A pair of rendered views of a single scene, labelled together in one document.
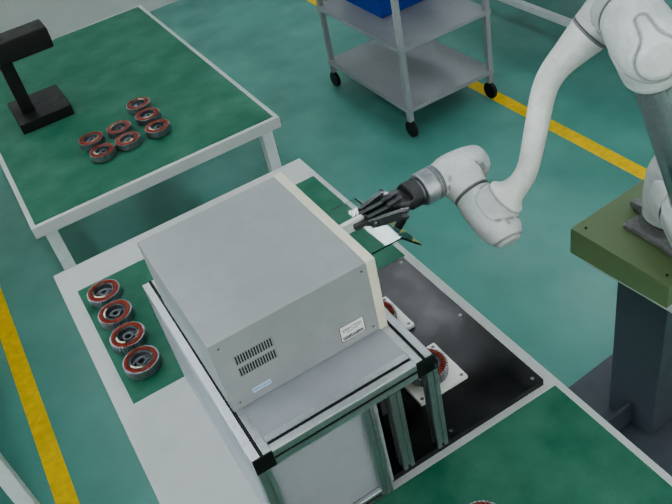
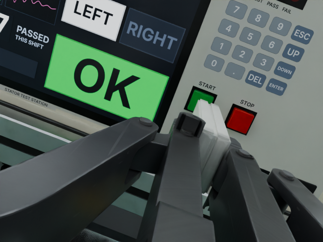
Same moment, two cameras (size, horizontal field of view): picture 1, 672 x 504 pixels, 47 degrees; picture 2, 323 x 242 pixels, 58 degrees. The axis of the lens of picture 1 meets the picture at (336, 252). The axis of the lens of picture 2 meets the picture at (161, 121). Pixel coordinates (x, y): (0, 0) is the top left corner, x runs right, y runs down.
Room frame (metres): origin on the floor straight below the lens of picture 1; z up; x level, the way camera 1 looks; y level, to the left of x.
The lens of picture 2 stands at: (1.56, -0.21, 1.23)
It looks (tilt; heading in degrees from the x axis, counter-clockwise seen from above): 17 degrees down; 112
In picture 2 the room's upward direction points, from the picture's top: 21 degrees clockwise
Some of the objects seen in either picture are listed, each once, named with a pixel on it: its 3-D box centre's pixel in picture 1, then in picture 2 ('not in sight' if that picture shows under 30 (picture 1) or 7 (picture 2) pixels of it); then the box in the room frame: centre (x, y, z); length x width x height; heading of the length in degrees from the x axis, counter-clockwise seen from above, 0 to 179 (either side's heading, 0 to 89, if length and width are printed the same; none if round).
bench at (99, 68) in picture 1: (124, 156); not in sight; (3.59, 0.96, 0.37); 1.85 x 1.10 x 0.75; 22
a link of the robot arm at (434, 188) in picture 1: (426, 186); not in sight; (1.61, -0.27, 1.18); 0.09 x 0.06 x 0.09; 22
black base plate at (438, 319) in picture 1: (398, 353); not in sight; (1.45, -0.10, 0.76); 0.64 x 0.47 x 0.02; 22
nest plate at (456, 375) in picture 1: (427, 373); not in sight; (1.35, -0.16, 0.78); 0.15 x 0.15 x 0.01; 22
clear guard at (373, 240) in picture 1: (346, 242); not in sight; (1.64, -0.03, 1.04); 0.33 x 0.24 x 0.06; 112
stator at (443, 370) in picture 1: (426, 367); not in sight; (1.35, -0.16, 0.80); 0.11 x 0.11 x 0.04
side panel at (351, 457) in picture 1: (328, 479); not in sight; (1.01, 0.13, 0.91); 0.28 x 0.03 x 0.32; 112
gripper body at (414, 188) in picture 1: (403, 198); not in sight; (1.58, -0.20, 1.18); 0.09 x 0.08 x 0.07; 112
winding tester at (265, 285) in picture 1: (259, 282); (162, 35); (1.35, 0.19, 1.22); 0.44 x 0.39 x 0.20; 22
